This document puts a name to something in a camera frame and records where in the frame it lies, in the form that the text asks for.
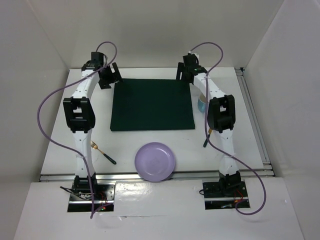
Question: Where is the aluminium rail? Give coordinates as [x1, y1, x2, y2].
[234, 67, 276, 178]
[39, 168, 275, 182]

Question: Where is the light blue mug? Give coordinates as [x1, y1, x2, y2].
[197, 93, 209, 114]

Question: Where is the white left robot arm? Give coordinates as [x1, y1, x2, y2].
[63, 51, 124, 200]

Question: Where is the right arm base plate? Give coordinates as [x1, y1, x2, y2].
[199, 181, 250, 210]

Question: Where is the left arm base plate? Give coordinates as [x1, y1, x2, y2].
[60, 183, 116, 213]

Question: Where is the aluminium front rail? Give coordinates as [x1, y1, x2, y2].
[39, 168, 275, 182]

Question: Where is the dark green cloth placemat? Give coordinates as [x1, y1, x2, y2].
[110, 78, 195, 132]

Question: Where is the gold knife green handle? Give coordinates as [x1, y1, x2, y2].
[203, 128, 212, 148]

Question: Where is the gold fork green handle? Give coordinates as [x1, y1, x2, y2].
[90, 140, 117, 165]

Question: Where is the lilac plastic plate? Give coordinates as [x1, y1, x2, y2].
[134, 142, 176, 182]

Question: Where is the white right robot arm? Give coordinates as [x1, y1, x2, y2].
[179, 52, 241, 196]

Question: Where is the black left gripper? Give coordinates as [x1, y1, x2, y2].
[97, 62, 123, 89]

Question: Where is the aluminium right side rail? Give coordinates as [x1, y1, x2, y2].
[234, 67, 276, 178]

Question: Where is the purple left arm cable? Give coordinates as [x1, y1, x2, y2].
[36, 41, 119, 220]

